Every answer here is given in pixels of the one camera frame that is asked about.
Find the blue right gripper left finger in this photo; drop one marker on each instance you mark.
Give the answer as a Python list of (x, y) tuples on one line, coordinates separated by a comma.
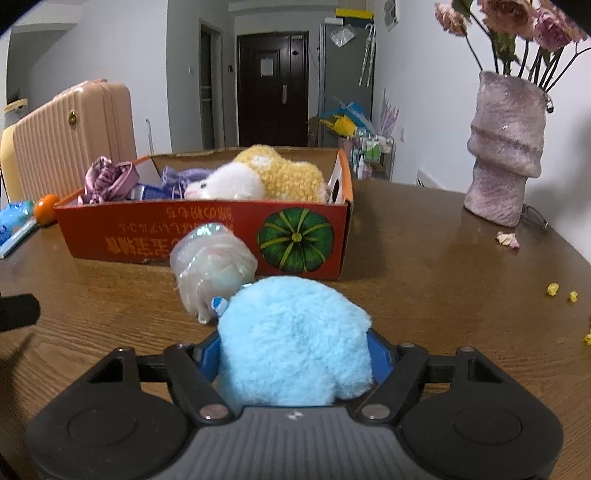
[(208, 356)]

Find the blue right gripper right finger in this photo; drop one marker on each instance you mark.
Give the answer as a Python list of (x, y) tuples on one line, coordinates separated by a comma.
[(382, 357)]

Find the fluffy light blue puff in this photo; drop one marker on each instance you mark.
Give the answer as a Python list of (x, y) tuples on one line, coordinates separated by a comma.
[(293, 342)]

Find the pink satin bonnet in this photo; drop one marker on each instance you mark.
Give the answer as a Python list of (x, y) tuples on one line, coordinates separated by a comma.
[(106, 181)]

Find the yellow white plush toy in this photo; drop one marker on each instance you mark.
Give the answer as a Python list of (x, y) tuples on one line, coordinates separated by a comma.
[(261, 173)]

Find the blue tissue pack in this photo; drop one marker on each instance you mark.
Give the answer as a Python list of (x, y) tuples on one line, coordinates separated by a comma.
[(17, 222)]

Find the iridescent plastic bag ball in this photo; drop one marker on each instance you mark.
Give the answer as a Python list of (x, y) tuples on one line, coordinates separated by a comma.
[(210, 262)]

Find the orange fruit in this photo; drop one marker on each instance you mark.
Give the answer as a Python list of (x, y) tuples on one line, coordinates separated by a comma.
[(44, 210)]

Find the red cardboard box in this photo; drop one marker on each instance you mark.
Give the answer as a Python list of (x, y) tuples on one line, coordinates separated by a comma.
[(275, 237)]

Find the fallen rose petal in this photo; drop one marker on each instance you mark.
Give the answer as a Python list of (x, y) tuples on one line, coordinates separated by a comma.
[(508, 239)]

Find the blue white tissue packet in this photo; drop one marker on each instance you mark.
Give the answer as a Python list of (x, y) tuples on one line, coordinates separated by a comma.
[(143, 192)]

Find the yellow crumbs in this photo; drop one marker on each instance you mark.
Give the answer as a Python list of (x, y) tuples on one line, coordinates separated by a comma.
[(553, 289)]

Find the yellow thermos jug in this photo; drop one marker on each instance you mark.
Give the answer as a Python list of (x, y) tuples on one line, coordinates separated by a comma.
[(13, 113)]

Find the pink ribbed suitcase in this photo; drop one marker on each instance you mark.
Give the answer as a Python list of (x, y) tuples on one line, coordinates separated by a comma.
[(56, 144)]

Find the yellow blue bags pile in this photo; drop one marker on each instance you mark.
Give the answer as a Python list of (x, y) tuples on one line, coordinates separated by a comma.
[(348, 120)]

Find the purple decorative feathers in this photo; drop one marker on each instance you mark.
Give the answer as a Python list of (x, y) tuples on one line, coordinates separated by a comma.
[(388, 117)]

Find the purple textured vase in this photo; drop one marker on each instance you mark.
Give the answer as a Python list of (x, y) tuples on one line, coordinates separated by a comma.
[(507, 141)]

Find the grey refrigerator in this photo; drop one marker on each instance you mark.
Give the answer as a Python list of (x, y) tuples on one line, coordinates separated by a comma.
[(342, 49)]

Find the dark entrance door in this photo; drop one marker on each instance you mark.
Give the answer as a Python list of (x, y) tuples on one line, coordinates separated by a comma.
[(273, 89)]

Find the yellow box on refrigerator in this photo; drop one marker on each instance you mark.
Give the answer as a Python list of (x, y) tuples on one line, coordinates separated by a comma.
[(354, 13)]

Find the dried pink roses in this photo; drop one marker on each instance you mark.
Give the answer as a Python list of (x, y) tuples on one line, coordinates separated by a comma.
[(531, 40)]

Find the purple drawstring pouch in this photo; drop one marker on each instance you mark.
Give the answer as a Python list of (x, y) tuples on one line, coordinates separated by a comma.
[(175, 182)]

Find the wire trolley with bottles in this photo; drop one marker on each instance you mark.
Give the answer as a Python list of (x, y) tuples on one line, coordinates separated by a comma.
[(370, 156)]

